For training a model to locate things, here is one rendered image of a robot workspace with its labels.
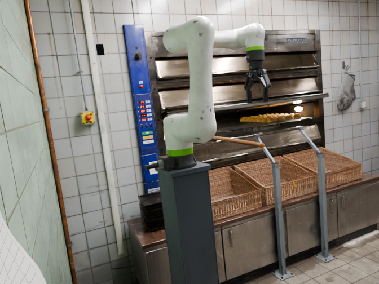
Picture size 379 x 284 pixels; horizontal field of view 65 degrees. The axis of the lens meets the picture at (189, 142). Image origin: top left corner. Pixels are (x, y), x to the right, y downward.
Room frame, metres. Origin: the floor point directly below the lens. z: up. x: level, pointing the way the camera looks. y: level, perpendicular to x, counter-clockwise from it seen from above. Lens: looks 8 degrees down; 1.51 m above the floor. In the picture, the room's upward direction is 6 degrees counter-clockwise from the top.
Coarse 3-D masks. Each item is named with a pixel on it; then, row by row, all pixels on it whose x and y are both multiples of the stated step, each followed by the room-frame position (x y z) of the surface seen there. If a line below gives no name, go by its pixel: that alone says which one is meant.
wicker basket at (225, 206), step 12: (228, 168) 2.74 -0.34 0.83; (216, 180) 2.66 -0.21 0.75; (228, 180) 2.70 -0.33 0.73; (240, 180) 2.57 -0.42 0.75; (228, 192) 2.67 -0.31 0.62; (240, 192) 2.59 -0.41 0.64; (252, 192) 2.29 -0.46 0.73; (216, 204) 2.16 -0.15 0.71; (228, 204) 2.20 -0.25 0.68; (240, 204) 2.43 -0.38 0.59; (252, 204) 2.30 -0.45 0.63; (216, 216) 2.16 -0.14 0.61; (228, 216) 2.20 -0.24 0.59
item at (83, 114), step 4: (80, 112) 2.23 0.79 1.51; (84, 112) 2.24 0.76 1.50; (88, 112) 2.25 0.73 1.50; (92, 112) 2.26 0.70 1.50; (80, 116) 2.28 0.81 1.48; (84, 116) 2.24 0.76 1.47; (92, 116) 2.26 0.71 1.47; (84, 120) 2.24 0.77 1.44; (92, 120) 2.26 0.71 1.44; (84, 124) 2.24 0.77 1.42; (88, 124) 2.25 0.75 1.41
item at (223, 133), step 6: (294, 120) 3.16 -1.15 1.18; (300, 120) 3.14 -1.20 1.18; (306, 120) 3.17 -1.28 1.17; (312, 120) 3.21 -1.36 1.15; (318, 120) 3.24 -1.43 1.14; (258, 126) 2.94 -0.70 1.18; (264, 126) 2.96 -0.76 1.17; (270, 126) 2.99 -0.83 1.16; (276, 126) 3.02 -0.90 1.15; (282, 126) 3.04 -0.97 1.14; (216, 132) 2.80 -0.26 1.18; (222, 132) 2.77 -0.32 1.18; (228, 132) 2.80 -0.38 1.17; (234, 132) 2.82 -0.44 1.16; (240, 132) 2.85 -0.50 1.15
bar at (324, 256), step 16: (288, 128) 2.60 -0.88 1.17; (208, 144) 2.29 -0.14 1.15; (272, 160) 2.30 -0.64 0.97; (320, 160) 2.45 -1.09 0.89; (320, 176) 2.45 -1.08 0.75; (320, 192) 2.46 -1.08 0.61; (320, 208) 2.47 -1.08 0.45; (320, 224) 2.48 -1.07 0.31; (320, 256) 2.47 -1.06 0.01; (272, 272) 2.31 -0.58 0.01; (288, 272) 2.29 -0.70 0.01
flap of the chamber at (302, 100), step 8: (312, 96) 3.02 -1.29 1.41; (320, 96) 3.06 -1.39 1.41; (328, 96) 3.10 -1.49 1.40; (248, 104) 2.72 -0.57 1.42; (256, 104) 2.75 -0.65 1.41; (264, 104) 2.78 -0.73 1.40; (272, 104) 2.88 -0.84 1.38; (280, 104) 3.01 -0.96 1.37; (184, 112) 2.47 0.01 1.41; (216, 112) 2.69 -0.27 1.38; (224, 112) 2.82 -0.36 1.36
